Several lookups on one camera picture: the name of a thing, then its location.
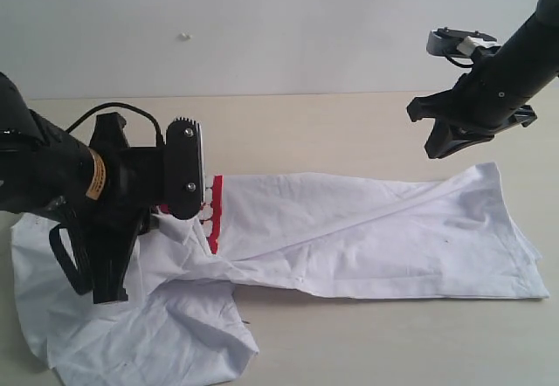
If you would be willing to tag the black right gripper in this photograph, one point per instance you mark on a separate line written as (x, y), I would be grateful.
(494, 96)

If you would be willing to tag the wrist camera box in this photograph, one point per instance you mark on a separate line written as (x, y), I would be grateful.
(183, 160)
(461, 48)

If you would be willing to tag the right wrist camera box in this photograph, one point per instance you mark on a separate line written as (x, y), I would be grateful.
(461, 48)

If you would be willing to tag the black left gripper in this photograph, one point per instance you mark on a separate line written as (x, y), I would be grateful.
(132, 189)

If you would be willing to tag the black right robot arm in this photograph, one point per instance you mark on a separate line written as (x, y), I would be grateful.
(538, 38)

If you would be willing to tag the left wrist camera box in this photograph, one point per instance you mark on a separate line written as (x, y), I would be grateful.
(183, 160)

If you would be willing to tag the white t-shirt red lettering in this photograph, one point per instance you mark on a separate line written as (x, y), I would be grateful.
(328, 236)

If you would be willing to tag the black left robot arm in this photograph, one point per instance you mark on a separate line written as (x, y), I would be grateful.
(99, 196)

